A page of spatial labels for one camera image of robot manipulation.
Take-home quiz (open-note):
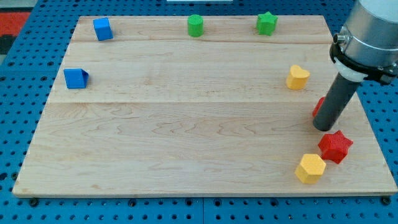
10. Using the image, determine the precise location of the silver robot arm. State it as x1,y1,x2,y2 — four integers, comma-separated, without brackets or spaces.
330,0,397,85

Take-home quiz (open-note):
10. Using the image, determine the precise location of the yellow heart block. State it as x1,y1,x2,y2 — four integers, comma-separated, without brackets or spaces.
285,65,310,90

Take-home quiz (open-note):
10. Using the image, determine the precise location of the red circle block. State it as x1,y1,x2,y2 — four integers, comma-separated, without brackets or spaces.
312,96,325,117

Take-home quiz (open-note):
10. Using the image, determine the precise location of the light wooden board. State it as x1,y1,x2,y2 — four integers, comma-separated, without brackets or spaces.
13,16,397,198

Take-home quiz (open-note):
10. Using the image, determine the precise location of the green cylinder block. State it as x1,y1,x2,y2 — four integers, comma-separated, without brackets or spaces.
187,14,204,37

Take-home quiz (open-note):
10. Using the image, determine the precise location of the green star block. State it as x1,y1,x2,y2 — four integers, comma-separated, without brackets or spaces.
256,11,278,36

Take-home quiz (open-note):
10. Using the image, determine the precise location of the yellow hexagon block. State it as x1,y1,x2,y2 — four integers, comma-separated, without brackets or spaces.
294,154,326,184

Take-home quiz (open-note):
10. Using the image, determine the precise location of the blue triangular prism block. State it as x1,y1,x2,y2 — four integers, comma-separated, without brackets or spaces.
63,68,89,89

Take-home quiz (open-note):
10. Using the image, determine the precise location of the blue cube block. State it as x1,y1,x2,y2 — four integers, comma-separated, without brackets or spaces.
93,17,113,41

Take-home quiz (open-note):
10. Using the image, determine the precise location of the red star block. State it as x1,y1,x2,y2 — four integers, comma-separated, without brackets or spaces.
318,130,354,164

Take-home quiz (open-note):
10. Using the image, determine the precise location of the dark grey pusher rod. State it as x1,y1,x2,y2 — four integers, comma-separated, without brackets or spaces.
313,73,360,131

